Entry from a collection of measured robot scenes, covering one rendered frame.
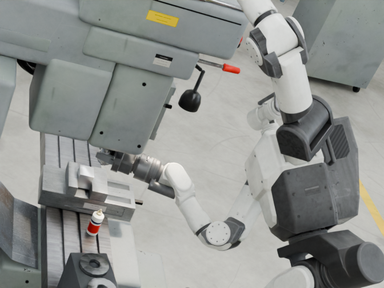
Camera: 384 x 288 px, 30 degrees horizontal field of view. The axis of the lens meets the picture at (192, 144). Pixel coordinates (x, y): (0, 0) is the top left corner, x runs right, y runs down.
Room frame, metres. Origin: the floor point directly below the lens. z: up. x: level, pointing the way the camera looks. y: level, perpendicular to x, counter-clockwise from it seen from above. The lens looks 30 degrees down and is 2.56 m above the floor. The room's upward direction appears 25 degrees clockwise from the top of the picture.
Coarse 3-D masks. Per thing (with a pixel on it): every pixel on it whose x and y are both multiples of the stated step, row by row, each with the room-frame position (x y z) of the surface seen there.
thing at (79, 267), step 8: (72, 256) 1.63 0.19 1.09; (80, 256) 1.64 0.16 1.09; (88, 256) 1.64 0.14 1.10; (96, 256) 1.66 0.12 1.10; (104, 256) 1.69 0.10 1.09; (72, 264) 1.61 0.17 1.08; (80, 264) 1.60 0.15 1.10; (88, 264) 1.61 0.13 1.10; (96, 264) 1.64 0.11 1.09; (104, 264) 1.64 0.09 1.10; (64, 272) 1.63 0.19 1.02; (72, 272) 1.59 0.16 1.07; (80, 272) 1.58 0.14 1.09; (88, 272) 1.58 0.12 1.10; (96, 272) 1.60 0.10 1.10; (104, 272) 1.61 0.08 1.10; (112, 272) 1.64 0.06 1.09; (64, 280) 1.62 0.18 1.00; (72, 280) 1.58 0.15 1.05; (80, 280) 1.55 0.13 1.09; (88, 280) 1.56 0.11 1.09; (96, 280) 1.56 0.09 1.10; (104, 280) 1.58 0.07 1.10; (112, 280) 1.61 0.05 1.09
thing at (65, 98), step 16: (64, 64) 1.78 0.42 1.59; (32, 80) 1.95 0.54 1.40; (48, 80) 1.77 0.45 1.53; (64, 80) 1.79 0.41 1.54; (80, 80) 1.80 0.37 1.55; (96, 80) 1.82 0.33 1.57; (32, 96) 1.86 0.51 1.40; (48, 96) 1.77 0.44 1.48; (64, 96) 1.79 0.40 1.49; (80, 96) 1.81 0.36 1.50; (96, 96) 1.83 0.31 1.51; (32, 112) 1.78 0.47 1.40; (48, 112) 1.78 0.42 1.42; (64, 112) 1.80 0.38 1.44; (80, 112) 1.82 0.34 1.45; (96, 112) 1.84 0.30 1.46; (32, 128) 1.77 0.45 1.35; (48, 128) 1.79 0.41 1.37; (64, 128) 1.80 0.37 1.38; (80, 128) 1.82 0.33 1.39
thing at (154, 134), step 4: (172, 84) 2.04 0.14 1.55; (172, 88) 2.02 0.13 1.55; (176, 88) 2.03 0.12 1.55; (172, 92) 2.02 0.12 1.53; (168, 96) 2.02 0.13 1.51; (168, 100) 2.02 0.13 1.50; (164, 108) 2.02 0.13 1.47; (160, 112) 2.02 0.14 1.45; (164, 112) 2.02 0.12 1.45; (160, 116) 2.02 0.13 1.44; (160, 120) 2.02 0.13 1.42; (156, 124) 2.02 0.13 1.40; (156, 128) 2.02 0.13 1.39; (152, 132) 2.02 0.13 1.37; (156, 132) 2.02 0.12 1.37; (152, 136) 2.02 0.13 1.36
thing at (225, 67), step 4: (200, 60) 1.95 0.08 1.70; (204, 60) 1.96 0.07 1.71; (208, 64) 1.96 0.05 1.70; (212, 64) 1.96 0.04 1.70; (216, 64) 1.97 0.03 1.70; (220, 64) 1.98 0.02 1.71; (224, 64) 1.99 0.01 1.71; (220, 68) 1.98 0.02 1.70; (224, 68) 1.98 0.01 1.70; (228, 68) 1.98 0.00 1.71; (232, 68) 1.99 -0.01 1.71; (236, 68) 1.99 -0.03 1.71; (232, 72) 1.99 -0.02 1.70; (236, 72) 1.99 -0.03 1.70
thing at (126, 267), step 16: (112, 224) 2.18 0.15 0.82; (128, 224) 2.22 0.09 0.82; (112, 240) 2.10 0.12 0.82; (128, 240) 2.14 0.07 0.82; (0, 256) 1.79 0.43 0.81; (112, 256) 2.01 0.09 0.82; (128, 256) 2.05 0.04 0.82; (0, 272) 1.74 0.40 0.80; (16, 272) 1.76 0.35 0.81; (32, 272) 1.78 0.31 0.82; (128, 272) 1.97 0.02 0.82
